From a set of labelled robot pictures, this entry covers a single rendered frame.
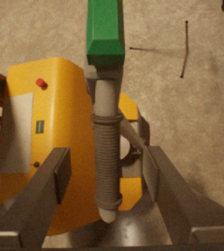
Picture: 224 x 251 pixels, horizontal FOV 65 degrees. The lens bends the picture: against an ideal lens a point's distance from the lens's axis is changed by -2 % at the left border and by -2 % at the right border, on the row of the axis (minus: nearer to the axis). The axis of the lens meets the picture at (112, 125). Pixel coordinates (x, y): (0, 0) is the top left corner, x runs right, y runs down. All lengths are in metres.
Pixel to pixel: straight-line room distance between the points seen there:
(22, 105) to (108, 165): 0.77
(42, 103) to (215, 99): 1.35
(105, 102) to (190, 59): 1.68
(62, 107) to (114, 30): 0.70
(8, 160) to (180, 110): 1.31
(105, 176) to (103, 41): 0.16
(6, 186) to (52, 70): 0.57
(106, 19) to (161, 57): 1.68
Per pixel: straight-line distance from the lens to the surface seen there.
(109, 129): 0.21
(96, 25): 0.19
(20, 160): 0.90
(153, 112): 1.63
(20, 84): 1.02
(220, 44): 1.98
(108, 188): 0.25
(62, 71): 0.94
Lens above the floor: 1.56
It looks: 70 degrees down
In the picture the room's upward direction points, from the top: 49 degrees counter-clockwise
